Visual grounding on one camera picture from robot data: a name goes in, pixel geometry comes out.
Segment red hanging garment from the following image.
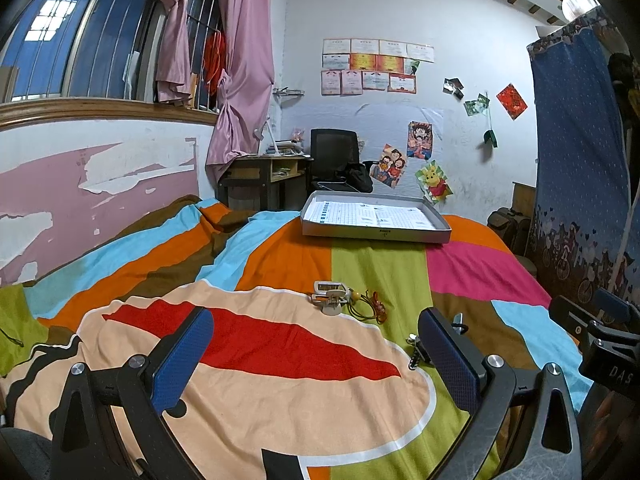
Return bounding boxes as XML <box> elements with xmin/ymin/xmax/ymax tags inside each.
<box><xmin>203</xmin><ymin>30</ymin><xmax>226</xmax><ymax>96</ymax></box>

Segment metal wall shelf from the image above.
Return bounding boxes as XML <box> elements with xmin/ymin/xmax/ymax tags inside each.
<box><xmin>272</xmin><ymin>87</ymin><xmax>305</xmax><ymax>105</ymax></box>

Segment wooden desk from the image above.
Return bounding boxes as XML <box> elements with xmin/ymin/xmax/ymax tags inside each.
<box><xmin>216</xmin><ymin>154</ymin><xmax>312</xmax><ymax>210</ymax></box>

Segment pink curtain left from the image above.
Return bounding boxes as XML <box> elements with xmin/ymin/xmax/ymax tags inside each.
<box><xmin>155</xmin><ymin>0</ymin><xmax>191</xmax><ymax>103</ymax></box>

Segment cartoon family poster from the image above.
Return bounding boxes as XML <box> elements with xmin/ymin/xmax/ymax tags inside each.
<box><xmin>370</xmin><ymin>144</ymin><xmax>407</xmax><ymax>188</ymax></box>

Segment pink curtain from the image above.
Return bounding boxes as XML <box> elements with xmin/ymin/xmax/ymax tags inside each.
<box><xmin>155</xmin><ymin>0</ymin><xmax>191</xmax><ymax>103</ymax></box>
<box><xmin>206</xmin><ymin>0</ymin><xmax>274</xmax><ymax>181</ymax></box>

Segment white desk lamp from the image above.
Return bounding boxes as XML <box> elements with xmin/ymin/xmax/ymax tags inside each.
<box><xmin>257</xmin><ymin>117</ymin><xmax>280</xmax><ymax>156</ymax></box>

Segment barred window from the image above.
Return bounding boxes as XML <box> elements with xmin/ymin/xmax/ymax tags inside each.
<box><xmin>1</xmin><ymin>0</ymin><xmax>222</xmax><ymax>112</ymax></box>

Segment black office chair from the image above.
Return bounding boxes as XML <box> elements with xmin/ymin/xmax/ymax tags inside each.
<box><xmin>307</xmin><ymin>128</ymin><xmax>373</xmax><ymax>193</ymax></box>

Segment blue patterned hanging curtain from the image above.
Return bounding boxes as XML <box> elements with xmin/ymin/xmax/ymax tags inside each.
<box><xmin>527</xmin><ymin>8</ymin><xmax>639</xmax><ymax>304</ymax></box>

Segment green hanging ornament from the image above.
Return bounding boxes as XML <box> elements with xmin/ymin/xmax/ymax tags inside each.
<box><xmin>483</xmin><ymin>107</ymin><xmax>498</xmax><ymax>148</ymax></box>

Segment colourful striped bed blanket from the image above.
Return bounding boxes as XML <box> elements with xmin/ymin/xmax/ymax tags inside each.
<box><xmin>1</xmin><ymin>196</ymin><xmax>591</xmax><ymax>479</ymax></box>

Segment grey cardboard tray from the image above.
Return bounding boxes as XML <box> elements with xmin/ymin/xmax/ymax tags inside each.
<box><xmin>300</xmin><ymin>191</ymin><xmax>451</xmax><ymax>244</ymax></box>

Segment red paper square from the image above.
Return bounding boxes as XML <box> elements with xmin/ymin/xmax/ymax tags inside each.
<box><xmin>497</xmin><ymin>84</ymin><xmax>528</xmax><ymax>120</ymax></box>

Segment pink curtain right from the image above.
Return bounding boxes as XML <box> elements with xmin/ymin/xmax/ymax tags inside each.
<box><xmin>206</xmin><ymin>0</ymin><xmax>274</xmax><ymax>181</ymax></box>

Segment brown bag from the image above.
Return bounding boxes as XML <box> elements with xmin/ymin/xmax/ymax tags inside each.
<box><xmin>487</xmin><ymin>207</ymin><xmax>532</xmax><ymax>256</ymax></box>

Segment Winnie the Pooh poster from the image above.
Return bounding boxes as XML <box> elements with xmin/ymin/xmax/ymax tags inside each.
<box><xmin>416</xmin><ymin>160</ymin><xmax>452</xmax><ymax>204</ymax></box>

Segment anime boy poster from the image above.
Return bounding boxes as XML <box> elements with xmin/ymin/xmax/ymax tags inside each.
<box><xmin>407</xmin><ymin>122</ymin><xmax>433</xmax><ymax>160</ymax></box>

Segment green photo on wall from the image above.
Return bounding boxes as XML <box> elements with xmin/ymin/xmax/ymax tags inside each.
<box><xmin>463</xmin><ymin>93</ymin><xmax>490</xmax><ymax>117</ymax></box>

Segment black white photos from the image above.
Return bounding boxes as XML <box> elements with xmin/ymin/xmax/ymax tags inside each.
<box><xmin>442</xmin><ymin>78</ymin><xmax>464</xmax><ymax>101</ymax></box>

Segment beige hair claw clip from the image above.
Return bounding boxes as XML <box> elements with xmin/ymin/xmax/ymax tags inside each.
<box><xmin>309</xmin><ymin>281</ymin><xmax>352</xmax><ymax>316</ymax></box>

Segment certificates on wall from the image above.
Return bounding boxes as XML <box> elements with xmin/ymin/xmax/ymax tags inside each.
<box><xmin>320</xmin><ymin>38</ymin><xmax>435</xmax><ymax>96</ymax></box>

